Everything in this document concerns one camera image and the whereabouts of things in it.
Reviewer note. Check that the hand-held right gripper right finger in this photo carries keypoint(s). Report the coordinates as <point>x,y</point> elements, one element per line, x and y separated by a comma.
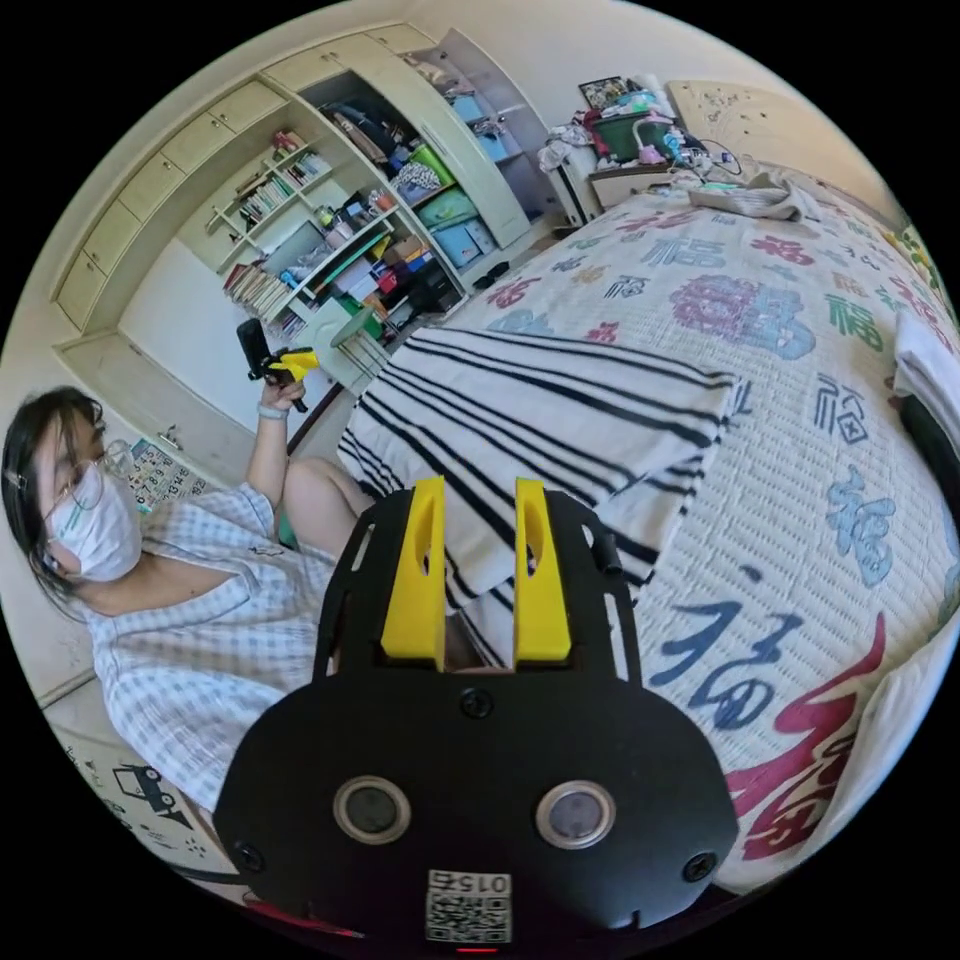
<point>541,615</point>

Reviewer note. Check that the white blanket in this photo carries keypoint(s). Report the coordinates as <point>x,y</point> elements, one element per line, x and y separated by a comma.
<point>900,735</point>

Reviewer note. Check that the pile of clothes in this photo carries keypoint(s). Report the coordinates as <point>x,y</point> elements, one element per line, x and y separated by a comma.
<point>927,352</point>

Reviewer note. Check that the beige garment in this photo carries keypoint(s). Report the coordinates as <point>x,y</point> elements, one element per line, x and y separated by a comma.
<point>742,199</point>

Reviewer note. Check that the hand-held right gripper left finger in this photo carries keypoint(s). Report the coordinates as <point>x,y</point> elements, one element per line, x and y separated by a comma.
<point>412,600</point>

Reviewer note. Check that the bed with printed quilt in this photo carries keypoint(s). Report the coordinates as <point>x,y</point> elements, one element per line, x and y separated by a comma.
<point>772,525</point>

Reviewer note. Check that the person's left hand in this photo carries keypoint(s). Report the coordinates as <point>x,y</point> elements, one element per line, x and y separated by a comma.
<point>279,390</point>

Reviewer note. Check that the green round stool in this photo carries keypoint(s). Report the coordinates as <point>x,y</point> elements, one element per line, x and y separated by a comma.
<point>357,326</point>

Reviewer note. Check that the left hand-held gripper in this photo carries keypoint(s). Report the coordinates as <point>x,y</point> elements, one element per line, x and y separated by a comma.
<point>298,399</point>

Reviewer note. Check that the person's body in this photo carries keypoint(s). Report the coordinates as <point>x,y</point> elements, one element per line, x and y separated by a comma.
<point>187,600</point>

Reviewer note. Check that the person's left forearm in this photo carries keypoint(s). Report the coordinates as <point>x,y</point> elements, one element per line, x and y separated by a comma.
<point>267,450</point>

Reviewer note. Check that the cream cupboard with shelves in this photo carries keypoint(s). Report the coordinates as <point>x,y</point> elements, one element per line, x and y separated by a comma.
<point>225,127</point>

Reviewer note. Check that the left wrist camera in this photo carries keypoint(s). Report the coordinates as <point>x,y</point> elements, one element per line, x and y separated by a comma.
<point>253,345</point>

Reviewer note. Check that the black and white striped t-shirt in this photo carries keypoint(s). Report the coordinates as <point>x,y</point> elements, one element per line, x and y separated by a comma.
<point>525,420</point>

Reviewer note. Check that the cluttered bedside cabinet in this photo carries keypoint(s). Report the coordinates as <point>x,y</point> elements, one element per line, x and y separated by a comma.
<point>622,133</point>

